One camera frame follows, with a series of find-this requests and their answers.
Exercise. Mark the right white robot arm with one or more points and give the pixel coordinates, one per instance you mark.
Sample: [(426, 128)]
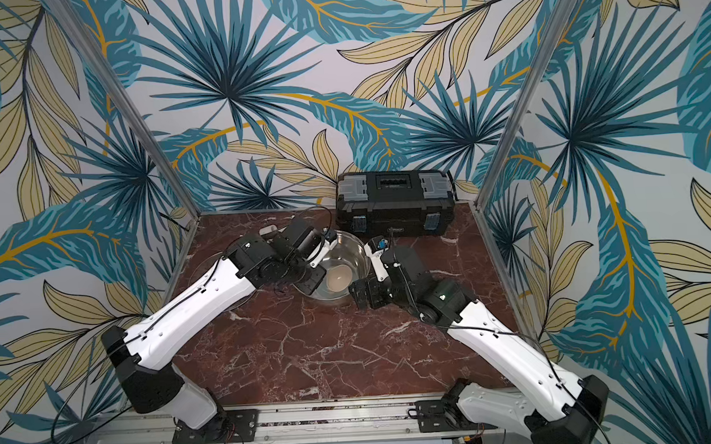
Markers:
[(551, 405)]

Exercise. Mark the left aluminium frame post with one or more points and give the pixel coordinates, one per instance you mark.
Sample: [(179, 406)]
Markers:
[(72, 24)]

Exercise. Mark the white pipe fitting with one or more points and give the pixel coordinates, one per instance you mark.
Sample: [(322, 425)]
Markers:
[(268, 231)]

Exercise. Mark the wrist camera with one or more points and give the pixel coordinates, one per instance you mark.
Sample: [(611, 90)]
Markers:
[(375, 250), (325, 240)]

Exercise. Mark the aluminium frame post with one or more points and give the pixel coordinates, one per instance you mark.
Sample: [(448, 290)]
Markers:
[(72, 24), (561, 14)]

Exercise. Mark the right aluminium frame post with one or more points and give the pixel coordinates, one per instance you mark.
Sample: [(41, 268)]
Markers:
[(561, 14)]

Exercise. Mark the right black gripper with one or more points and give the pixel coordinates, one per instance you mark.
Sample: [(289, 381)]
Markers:
[(369, 290)]

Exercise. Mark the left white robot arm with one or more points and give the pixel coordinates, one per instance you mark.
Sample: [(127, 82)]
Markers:
[(142, 355)]

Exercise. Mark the beige plastic ladle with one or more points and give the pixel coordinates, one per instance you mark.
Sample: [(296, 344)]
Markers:
[(340, 273)]

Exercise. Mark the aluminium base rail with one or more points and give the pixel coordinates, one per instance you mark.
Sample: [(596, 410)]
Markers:
[(410, 419)]

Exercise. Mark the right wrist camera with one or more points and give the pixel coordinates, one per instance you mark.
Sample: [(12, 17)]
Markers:
[(375, 250)]

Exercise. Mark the glass pot lid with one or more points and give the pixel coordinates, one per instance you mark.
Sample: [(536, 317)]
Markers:
[(220, 288)]

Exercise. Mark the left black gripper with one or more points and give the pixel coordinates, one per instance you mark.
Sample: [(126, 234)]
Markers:
[(310, 286)]

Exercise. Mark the stainless steel pot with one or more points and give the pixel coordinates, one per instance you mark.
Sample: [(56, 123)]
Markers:
[(348, 243)]

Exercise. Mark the black plastic toolbox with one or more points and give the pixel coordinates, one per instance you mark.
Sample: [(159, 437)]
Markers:
[(402, 203)]

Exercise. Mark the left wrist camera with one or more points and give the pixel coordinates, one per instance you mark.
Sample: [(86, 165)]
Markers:
[(325, 240)]

